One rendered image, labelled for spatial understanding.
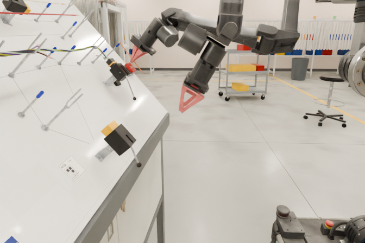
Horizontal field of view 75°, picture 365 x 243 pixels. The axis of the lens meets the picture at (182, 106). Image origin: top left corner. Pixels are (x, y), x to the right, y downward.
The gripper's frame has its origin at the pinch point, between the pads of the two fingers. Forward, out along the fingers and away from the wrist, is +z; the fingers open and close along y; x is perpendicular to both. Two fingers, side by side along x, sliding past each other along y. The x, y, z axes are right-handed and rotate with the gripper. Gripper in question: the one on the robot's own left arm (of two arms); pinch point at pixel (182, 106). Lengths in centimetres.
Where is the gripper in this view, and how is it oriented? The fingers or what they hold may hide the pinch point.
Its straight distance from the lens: 70.0
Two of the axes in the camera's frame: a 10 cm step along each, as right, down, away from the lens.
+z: -4.9, 8.3, 2.7
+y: -0.5, 2.8, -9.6
